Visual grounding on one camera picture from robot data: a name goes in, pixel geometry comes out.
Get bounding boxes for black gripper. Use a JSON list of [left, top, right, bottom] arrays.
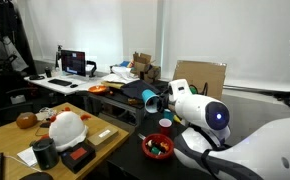
[[158, 90, 169, 111]]

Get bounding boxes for blue plastic cup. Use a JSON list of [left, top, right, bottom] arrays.
[[163, 109, 173, 121], [142, 89, 159, 113]]

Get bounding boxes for red plastic cup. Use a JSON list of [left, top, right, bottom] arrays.
[[159, 118, 172, 135]]

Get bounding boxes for dark blue bin lid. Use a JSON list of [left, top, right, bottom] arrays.
[[120, 80, 159, 99]]

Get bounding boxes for small cardboard box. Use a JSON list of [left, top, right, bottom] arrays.
[[87, 125, 118, 146]]

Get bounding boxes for orange bowl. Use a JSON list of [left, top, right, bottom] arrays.
[[88, 85, 107, 95]]

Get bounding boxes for flat cardboard sheet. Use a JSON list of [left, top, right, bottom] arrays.
[[173, 60, 227, 100]]

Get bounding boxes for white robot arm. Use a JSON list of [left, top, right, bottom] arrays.
[[164, 79, 290, 180]]

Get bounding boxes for yellow wooden desk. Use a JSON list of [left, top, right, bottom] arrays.
[[0, 102, 131, 180]]

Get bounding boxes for black keyboard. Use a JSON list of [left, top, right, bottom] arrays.
[[48, 79, 72, 86]]

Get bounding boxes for black cylinder speaker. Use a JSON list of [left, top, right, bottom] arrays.
[[32, 138, 59, 170]]

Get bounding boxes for black red box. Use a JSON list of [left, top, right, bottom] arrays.
[[60, 142, 96, 174]]

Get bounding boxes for white plush chicken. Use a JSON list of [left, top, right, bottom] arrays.
[[49, 111, 88, 152]]

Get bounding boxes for brown toy football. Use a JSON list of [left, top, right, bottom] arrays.
[[16, 112, 38, 129]]

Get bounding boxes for black monitor with screen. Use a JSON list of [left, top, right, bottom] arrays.
[[61, 50, 86, 76]]

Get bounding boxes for red plate with toys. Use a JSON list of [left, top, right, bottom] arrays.
[[142, 134, 174, 160]]

